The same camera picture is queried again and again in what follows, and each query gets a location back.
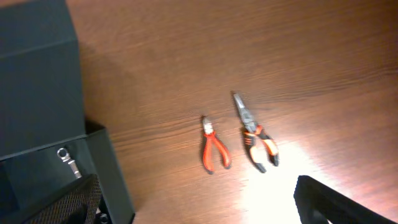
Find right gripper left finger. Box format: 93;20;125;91
1;174;102;224

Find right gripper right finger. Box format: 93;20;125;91
294;175;396;224

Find silver ratchet wrench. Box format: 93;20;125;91
57;147;82;179

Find orange black long-nose pliers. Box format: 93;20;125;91
232;92;279;173

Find small red cutting pliers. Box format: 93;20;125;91
200;115;233;175

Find black open storage box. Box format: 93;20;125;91
1;1;136;223

